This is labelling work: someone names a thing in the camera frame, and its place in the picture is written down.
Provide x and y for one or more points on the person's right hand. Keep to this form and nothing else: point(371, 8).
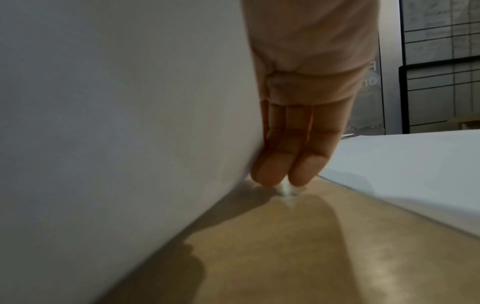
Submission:
point(300, 142)

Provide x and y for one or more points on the large white paper sheet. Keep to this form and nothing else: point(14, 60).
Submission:
point(123, 118)

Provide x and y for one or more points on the pink long sleeve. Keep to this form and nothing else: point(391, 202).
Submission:
point(311, 44)

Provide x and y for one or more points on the glass door with lettering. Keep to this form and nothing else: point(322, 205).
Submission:
point(388, 59)

